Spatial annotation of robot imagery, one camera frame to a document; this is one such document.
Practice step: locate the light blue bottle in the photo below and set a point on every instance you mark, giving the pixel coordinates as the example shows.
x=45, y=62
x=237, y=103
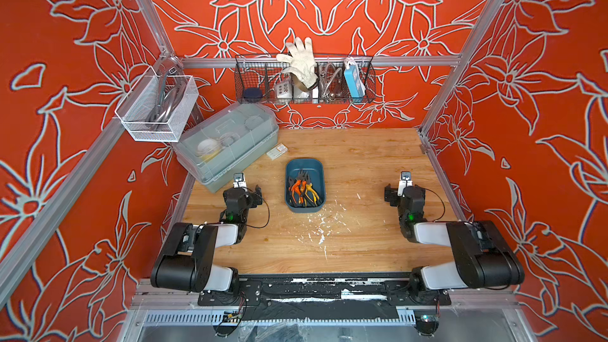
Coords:
x=353, y=80

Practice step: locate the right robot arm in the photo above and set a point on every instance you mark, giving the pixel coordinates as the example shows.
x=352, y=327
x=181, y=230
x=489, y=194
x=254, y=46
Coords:
x=481, y=258

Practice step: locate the blue plastic storage box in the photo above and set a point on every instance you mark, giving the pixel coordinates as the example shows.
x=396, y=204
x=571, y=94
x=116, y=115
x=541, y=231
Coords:
x=315, y=174

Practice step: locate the white wire mesh basket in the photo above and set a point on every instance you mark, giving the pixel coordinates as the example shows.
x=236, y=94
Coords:
x=157, y=110

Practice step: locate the white power strip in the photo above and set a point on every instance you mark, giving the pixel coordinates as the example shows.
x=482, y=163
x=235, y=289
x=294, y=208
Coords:
x=284, y=90

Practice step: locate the yellow-orange large pliers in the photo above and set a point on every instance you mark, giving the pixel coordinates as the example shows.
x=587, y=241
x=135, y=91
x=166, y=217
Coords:
x=310, y=194

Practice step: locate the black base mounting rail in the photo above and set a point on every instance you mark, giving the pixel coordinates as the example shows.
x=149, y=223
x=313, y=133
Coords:
x=350, y=296

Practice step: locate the yellow combination pliers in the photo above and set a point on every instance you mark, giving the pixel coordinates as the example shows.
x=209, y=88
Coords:
x=297, y=196

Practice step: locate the translucent lidded storage container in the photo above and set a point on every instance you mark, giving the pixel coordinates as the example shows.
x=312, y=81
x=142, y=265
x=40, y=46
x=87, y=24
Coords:
x=227, y=143

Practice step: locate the white work glove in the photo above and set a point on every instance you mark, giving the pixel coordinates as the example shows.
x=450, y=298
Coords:
x=301, y=61

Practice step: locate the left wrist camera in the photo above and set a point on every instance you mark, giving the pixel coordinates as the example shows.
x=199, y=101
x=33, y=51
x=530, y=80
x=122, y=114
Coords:
x=239, y=181

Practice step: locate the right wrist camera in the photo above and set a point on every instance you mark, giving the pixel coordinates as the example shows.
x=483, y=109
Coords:
x=405, y=179

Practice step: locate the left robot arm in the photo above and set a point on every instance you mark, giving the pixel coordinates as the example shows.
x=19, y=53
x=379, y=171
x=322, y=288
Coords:
x=186, y=259

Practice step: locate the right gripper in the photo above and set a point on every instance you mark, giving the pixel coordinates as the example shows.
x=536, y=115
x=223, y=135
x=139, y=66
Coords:
x=393, y=193

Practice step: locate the small white cardboard box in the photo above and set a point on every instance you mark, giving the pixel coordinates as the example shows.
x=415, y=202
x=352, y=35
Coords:
x=277, y=151

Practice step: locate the small orange needle-nose pliers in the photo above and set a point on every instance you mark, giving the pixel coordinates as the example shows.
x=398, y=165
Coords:
x=292, y=181

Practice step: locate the black wire wall basket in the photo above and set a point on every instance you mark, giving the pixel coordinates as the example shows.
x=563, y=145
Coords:
x=325, y=79

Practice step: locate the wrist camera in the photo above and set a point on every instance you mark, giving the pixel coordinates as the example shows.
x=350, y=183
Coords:
x=405, y=179
x=239, y=181

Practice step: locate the dark blue round object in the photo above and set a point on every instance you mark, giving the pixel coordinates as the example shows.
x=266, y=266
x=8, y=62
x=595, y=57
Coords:
x=252, y=94

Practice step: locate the orange combination pliers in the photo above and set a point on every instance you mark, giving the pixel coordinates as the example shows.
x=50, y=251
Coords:
x=302, y=178

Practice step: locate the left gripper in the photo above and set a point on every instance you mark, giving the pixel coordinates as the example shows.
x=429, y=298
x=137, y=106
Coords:
x=253, y=199

